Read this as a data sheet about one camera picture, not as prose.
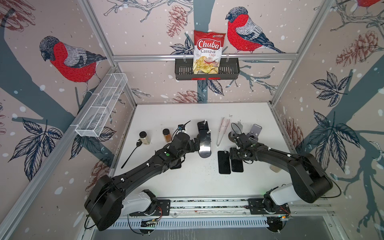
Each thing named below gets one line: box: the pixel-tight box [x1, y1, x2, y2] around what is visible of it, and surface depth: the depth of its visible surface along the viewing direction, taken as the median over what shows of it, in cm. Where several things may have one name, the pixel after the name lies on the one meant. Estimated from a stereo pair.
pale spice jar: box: [139, 131, 151, 145], surface depth 94 cm
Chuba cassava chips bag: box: [193, 30, 226, 75], surface depth 86 cm
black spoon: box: [121, 139, 143, 169], surface depth 97 cm
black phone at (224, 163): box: [217, 150, 231, 175], surface depth 90 cm
